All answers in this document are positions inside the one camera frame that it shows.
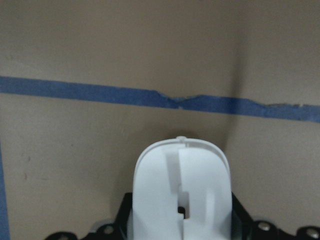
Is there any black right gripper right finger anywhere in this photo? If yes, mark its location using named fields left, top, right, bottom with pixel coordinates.
left=231, top=192, right=254, bottom=240

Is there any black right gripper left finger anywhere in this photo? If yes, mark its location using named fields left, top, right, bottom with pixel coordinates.
left=110, top=192, right=133, bottom=240

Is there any white computer mouse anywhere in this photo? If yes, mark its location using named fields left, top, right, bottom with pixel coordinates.
left=132, top=136, right=232, bottom=240

